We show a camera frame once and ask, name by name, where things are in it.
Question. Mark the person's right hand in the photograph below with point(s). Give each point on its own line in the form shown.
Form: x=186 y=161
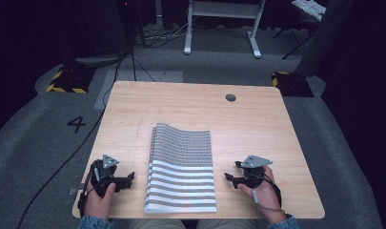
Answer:
x=267 y=198

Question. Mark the black equipment stand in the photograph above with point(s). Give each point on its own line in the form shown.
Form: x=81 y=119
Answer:
x=130 y=19

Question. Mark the black chair with white cloth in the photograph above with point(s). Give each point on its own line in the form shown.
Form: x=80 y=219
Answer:
x=305 y=19

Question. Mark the person's legs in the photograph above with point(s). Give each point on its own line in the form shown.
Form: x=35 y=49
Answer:
x=193 y=224

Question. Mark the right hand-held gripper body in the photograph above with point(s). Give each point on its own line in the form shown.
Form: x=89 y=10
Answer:
x=253 y=173

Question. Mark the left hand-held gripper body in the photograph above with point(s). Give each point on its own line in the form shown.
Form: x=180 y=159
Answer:
x=105 y=174

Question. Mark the person's left hand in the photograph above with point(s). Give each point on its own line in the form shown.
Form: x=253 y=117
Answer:
x=97 y=203

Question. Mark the grey white striped cloth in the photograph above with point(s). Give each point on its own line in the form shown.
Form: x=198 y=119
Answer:
x=181 y=168

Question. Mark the white desk frame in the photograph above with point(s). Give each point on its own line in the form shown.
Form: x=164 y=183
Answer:
x=224 y=9

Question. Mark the grey table grommet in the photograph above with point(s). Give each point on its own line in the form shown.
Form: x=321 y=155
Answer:
x=231 y=97

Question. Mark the grey flat stand foot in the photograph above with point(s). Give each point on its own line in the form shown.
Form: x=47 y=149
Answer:
x=98 y=60

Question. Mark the dark curtain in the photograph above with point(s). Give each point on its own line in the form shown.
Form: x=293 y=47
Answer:
x=327 y=35

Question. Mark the black yellow striped base plate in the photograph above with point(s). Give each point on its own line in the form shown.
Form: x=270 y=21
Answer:
x=71 y=81
x=292 y=85

